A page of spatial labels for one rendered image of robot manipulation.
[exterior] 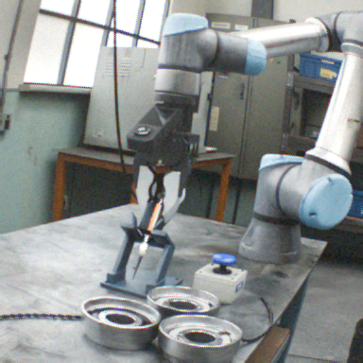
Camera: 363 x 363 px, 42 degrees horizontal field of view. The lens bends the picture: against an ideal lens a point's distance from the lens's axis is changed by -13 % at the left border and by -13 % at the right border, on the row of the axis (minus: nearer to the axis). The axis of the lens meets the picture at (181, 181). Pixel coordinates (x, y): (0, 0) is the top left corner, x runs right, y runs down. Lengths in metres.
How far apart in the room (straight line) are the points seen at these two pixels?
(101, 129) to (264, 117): 1.79
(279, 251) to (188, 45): 0.50
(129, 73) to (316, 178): 2.14
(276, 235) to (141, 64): 2.02
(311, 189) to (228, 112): 3.61
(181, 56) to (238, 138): 3.71
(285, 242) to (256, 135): 3.39
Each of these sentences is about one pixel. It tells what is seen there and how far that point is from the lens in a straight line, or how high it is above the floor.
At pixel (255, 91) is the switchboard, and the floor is 1.32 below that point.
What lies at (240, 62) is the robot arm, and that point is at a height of 1.20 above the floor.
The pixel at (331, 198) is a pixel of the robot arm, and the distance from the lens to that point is 1.01.
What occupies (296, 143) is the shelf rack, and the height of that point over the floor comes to 0.95.
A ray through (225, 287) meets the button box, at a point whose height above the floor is 0.83.
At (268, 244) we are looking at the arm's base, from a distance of 1.14.
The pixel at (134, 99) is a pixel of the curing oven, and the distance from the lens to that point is 3.01.
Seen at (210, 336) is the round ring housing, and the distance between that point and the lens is 0.67.
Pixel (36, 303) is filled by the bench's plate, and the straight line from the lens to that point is 0.75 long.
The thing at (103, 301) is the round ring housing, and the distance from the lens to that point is 0.71.
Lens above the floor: 1.11
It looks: 8 degrees down
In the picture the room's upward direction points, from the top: 8 degrees clockwise
